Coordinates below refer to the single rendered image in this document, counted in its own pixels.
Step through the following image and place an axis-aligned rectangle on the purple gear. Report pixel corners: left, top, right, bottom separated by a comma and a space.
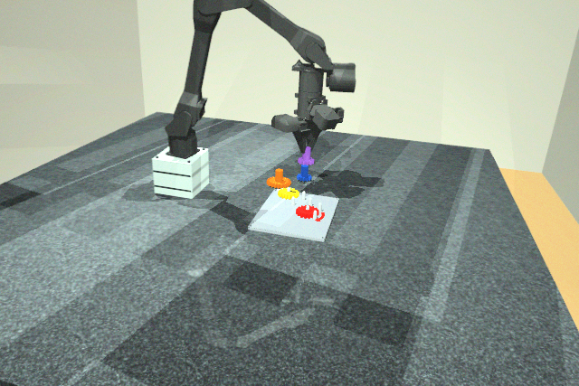
298, 146, 315, 165

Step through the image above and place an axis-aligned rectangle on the red gear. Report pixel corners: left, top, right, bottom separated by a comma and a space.
296, 205, 319, 219

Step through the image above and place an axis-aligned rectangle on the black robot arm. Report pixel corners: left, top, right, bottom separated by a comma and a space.
165, 0, 356, 159

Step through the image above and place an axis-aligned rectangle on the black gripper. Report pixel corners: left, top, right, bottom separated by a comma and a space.
271, 90, 326, 154

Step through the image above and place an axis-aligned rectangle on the blue gear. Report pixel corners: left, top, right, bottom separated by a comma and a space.
297, 165, 312, 182

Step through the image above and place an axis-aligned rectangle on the orange gear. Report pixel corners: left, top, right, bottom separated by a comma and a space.
267, 169, 291, 189

